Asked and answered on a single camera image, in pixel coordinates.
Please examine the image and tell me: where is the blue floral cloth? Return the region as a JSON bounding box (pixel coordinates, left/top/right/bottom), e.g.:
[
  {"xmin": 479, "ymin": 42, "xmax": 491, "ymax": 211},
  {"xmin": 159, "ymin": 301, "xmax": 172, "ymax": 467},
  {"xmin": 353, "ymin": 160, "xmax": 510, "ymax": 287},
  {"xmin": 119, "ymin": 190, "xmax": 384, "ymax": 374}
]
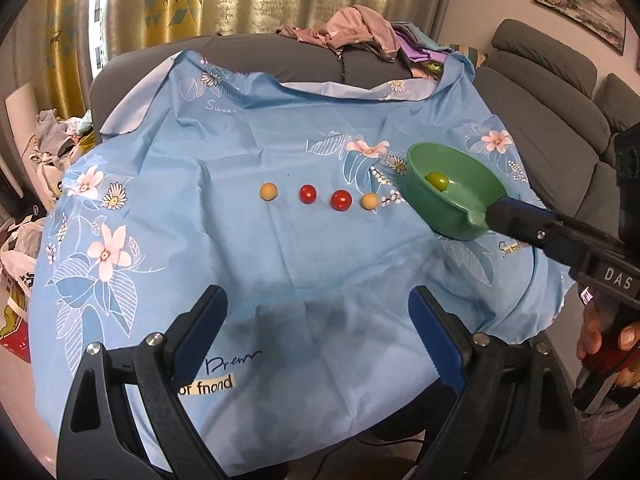
[{"xmin": 30, "ymin": 49, "xmax": 576, "ymax": 476}]

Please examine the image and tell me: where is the purple cloth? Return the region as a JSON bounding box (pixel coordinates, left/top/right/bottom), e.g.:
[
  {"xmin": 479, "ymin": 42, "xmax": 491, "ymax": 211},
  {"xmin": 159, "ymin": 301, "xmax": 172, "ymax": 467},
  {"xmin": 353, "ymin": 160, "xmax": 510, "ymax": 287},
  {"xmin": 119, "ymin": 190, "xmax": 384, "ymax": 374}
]
[{"xmin": 395, "ymin": 22, "xmax": 453, "ymax": 81}]

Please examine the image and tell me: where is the white board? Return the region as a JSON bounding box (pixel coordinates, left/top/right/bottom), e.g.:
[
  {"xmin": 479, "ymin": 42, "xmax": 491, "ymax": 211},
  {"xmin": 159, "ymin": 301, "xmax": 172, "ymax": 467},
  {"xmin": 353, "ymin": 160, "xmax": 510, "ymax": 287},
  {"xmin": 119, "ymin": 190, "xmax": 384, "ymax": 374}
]
[{"xmin": 5, "ymin": 82, "xmax": 41, "ymax": 201}]

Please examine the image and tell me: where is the person's right hand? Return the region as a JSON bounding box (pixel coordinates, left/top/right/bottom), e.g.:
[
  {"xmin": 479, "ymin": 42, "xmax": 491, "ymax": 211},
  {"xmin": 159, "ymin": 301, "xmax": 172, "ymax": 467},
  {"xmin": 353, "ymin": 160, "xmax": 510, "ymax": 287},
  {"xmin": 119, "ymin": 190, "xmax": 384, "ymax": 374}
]
[{"xmin": 576, "ymin": 302, "xmax": 640, "ymax": 388}]

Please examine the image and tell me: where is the red bag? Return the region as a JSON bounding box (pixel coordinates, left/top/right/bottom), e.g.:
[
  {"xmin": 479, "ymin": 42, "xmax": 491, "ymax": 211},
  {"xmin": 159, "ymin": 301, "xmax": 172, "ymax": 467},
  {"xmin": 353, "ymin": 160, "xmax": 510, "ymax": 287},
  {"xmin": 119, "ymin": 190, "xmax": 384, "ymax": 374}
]
[{"xmin": 0, "ymin": 300, "xmax": 33, "ymax": 361}]

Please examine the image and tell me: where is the grey and white clothes pile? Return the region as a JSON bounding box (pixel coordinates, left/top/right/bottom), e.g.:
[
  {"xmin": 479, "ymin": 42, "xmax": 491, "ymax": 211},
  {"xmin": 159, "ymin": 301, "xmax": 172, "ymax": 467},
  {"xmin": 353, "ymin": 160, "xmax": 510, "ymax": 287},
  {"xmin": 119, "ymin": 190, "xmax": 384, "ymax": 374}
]
[{"xmin": 22, "ymin": 107, "xmax": 98, "ymax": 196}]

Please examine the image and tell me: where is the white plastic bag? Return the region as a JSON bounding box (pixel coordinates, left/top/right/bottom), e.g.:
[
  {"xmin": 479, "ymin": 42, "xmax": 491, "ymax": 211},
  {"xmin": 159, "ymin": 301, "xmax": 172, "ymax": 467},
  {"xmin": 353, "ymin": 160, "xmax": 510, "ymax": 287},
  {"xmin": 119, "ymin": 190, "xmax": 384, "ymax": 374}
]
[{"xmin": 0, "ymin": 215, "xmax": 46, "ymax": 311}]

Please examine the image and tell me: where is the green plastic bowl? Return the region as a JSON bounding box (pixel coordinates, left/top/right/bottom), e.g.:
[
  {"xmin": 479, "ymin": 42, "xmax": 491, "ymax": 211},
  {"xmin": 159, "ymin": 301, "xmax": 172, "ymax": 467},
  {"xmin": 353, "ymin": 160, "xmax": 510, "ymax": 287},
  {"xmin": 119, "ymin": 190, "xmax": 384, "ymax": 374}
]
[{"xmin": 400, "ymin": 142, "xmax": 508, "ymax": 241}]

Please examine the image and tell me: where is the grey sofa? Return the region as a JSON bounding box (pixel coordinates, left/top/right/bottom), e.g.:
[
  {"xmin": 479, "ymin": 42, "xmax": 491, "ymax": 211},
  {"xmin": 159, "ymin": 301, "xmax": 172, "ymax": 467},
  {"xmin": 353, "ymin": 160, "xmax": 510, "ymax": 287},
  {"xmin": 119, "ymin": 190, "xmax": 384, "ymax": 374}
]
[{"xmin": 90, "ymin": 19, "xmax": 640, "ymax": 231}]

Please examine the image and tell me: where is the black cable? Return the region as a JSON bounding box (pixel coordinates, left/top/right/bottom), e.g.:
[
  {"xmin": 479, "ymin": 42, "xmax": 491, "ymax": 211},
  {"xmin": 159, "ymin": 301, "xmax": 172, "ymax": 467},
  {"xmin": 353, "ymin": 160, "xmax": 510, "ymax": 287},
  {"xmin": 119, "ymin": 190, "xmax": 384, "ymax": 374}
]
[{"xmin": 320, "ymin": 432, "xmax": 431, "ymax": 478}]

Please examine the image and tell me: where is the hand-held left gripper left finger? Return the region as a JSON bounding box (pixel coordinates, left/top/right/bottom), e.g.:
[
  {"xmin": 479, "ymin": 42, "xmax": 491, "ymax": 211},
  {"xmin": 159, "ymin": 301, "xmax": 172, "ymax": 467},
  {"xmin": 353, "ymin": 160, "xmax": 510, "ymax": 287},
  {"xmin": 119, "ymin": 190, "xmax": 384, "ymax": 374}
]
[{"xmin": 56, "ymin": 284, "xmax": 228, "ymax": 480}]

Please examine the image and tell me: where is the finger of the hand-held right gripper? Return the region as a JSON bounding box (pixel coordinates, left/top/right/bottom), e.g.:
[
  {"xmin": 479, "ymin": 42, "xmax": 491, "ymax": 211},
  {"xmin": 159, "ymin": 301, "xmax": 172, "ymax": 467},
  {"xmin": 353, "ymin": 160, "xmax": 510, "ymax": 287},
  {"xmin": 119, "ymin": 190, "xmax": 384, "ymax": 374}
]
[{"xmin": 487, "ymin": 197, "xmax": 626, "ymax": 273}]

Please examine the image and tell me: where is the pink clothes pile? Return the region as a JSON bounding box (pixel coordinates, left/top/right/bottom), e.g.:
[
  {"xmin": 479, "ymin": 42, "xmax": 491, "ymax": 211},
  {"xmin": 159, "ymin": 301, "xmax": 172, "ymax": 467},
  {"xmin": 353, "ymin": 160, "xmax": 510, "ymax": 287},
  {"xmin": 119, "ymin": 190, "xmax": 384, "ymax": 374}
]
[{"xmin": 277, "ymin": 5, "xmax": 401, "ymax": 63}]

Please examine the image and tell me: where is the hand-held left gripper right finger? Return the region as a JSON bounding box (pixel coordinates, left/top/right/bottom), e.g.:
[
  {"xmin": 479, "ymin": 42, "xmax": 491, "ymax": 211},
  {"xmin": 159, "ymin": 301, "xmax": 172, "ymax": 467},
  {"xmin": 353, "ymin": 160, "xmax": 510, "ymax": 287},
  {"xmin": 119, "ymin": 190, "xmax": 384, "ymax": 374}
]
[{"xmin": 407, "ymin": 285, "xmax": 583, "ymax": 480}]

